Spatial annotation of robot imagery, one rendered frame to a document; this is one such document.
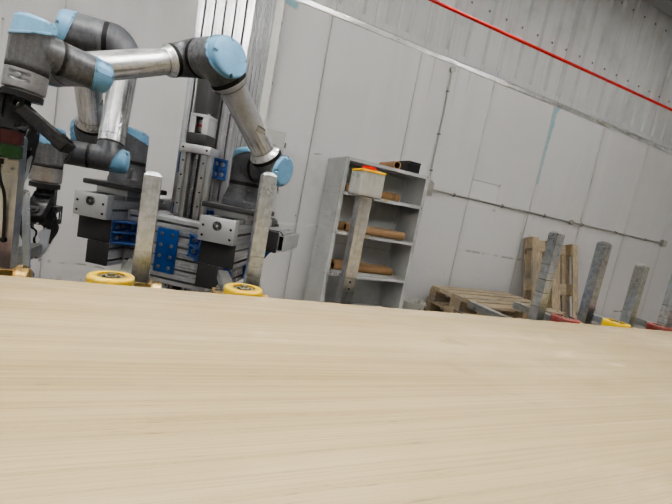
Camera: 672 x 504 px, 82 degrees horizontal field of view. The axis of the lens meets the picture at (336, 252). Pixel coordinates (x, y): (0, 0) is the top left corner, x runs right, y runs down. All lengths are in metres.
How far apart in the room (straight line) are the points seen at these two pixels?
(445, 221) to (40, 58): 4.09
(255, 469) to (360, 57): 3.97
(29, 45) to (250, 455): 0.91
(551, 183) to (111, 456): 5.61
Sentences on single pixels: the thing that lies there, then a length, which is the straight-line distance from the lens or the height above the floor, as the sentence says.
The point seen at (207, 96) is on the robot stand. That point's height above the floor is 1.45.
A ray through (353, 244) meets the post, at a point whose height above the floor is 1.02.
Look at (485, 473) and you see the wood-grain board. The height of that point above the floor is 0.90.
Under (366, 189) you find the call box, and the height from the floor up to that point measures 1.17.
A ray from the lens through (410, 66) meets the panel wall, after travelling 4.41.
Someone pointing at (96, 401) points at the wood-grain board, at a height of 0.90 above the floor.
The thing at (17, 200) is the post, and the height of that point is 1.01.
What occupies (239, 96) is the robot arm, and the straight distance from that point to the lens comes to 1.34.
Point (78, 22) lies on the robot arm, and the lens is 1.56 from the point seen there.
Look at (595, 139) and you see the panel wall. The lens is 6.35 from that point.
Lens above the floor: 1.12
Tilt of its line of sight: 7 degrees down
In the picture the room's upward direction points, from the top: 11 degrees clockwise
